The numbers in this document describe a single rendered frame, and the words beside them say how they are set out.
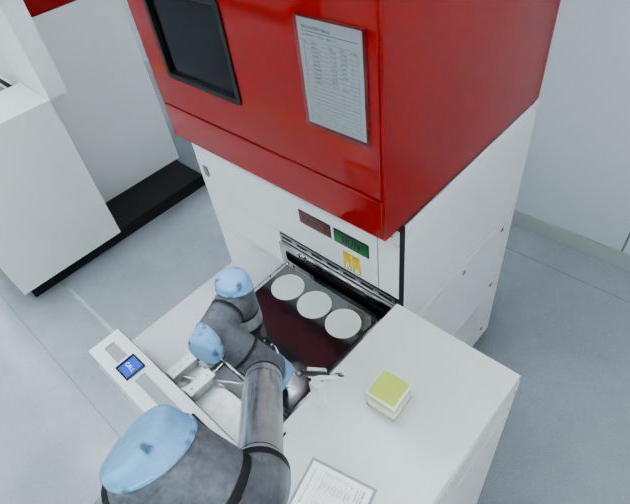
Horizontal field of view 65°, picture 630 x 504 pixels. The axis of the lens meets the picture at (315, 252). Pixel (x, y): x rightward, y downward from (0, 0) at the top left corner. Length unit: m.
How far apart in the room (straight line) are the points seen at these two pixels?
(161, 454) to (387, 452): 0.60
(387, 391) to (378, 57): 0.67
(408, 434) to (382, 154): 0.59
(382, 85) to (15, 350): 2.54
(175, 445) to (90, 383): 2.06
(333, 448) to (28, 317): 2.33
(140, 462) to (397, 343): 0.77
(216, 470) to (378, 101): 0.63
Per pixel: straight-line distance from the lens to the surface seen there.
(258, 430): 0.82
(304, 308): 1.43
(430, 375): 1.22
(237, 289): 1.02
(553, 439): 2.30
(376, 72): 0.89
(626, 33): 2.39
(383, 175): 1.00
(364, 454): 1.13
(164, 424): 0.66
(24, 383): 2.89
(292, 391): 1.29
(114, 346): 1.45
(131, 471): 0.65
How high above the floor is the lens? 2.01
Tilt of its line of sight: 45 degrees down
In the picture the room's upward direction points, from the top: 9 degrees counter-clockwise
